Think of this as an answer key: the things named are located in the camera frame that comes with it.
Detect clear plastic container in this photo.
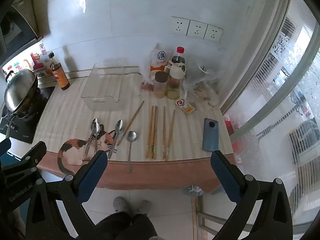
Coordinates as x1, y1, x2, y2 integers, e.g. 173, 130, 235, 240
80, 58, 128, 110

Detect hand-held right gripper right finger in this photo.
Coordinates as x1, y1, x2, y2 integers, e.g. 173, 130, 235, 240
210, 150, 293, 240

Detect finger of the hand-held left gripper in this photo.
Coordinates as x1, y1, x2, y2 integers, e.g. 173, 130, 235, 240
0, 138, 12, 157
22, 141, 47, 167

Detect black gas stove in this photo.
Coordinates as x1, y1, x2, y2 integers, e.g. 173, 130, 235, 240
0, 86, 55, 144

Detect blue smartphone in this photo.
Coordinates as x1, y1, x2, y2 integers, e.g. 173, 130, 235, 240
202, 117, 220, 152

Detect brown soy sauce bottle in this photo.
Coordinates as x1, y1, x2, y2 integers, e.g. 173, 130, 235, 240
48, 52, 70, 91

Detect clear bottle with white lid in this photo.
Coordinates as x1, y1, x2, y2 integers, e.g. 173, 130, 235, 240
165, 62, 187, 100

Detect small orange seasoning packet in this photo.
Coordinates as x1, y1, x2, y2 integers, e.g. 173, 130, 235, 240
175, 98, 196, 114

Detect black wok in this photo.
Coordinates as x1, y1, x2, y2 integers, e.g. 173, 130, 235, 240
5, 87, 42, 138

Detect red object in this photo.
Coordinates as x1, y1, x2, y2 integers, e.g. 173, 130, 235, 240
224, 116, 240, 155

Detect grey slipper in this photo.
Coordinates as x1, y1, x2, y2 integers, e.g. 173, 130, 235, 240
135, 200, 153, 215
113, 196, 131, 214

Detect person's dark trousers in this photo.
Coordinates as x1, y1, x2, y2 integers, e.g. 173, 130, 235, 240
96, 212, 158, 240

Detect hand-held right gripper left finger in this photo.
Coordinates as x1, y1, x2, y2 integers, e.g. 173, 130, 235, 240
25, 150, 108, 240

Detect white wall socket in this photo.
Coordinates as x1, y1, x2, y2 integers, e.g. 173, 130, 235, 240
171, 17, 190, 36
186, 20, 208, 39
204, 25, 224, 42

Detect striped cat print table mat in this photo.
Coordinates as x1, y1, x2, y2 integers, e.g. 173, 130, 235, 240
36, 66, 234, 195

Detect window frame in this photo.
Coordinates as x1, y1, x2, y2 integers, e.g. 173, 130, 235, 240
220, 0, 320, 140

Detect jar with brown lid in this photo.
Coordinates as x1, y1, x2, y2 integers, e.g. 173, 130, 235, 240
154, 71, 167, 98

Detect range hood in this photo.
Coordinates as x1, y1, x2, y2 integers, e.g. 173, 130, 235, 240
0, 0, 50, 65

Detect clear plastic bag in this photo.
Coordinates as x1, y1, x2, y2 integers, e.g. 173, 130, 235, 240
184, 62, 223, 107
139, 44, 160, 90

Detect dark bottle with red cap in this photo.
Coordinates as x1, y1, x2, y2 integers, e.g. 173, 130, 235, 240
171, 46, 186, 72

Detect steel wok with lid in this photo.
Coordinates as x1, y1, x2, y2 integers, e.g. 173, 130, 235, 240
4, 69, 39, 113

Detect wooden chopstick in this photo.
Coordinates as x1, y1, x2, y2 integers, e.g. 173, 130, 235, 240
152, 105, 158, 159
166, 109, 175, 161
146, 105, 154, 159
117, 101, 145, 146

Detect colourful wall stickers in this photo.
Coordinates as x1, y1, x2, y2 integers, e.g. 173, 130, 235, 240
2, 44, 54, 78

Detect white and orange salt bag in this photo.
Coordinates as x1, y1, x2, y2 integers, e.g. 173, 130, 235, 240
150, 44, 174, 78

